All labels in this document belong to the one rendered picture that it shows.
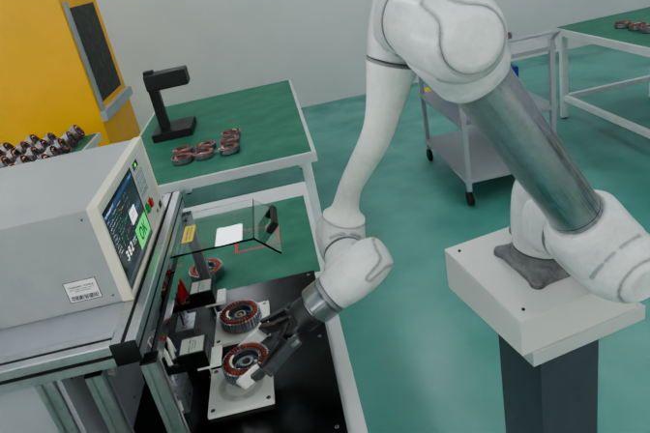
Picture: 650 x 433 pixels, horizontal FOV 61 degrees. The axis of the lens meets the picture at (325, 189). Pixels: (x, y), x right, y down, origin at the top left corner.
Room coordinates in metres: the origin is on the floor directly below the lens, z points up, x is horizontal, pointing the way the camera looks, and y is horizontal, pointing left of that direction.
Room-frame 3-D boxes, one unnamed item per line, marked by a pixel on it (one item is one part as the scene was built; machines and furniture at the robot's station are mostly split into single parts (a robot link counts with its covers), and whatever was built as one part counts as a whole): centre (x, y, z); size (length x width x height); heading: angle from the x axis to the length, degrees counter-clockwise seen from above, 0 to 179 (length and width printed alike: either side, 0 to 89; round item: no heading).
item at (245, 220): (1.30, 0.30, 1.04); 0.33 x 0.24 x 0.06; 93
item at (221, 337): (1.26, 0.29, 0.78); 0.15 x 0.15 x 0.01; 3
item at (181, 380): (1.01, 0.43, 0.80); 0.08 x 0.05 x 0.06; 3
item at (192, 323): (1.25, 0.44, 0.80); 0.08 x 0.05 x 0.06; 3
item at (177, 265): (1.13, 0.39, 1.03); 0.62 x 0.01 x 0.03; 3
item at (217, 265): (1.60, 0.44, 0.77); 0.11 x 0.11 x 0.04
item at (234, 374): (1.02, 0.26, 0.84); 0.11 x 0.11 x 0.04
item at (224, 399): (1.02, 0.28, 0.78); 0.15 x 0.15 x 0.01; 3
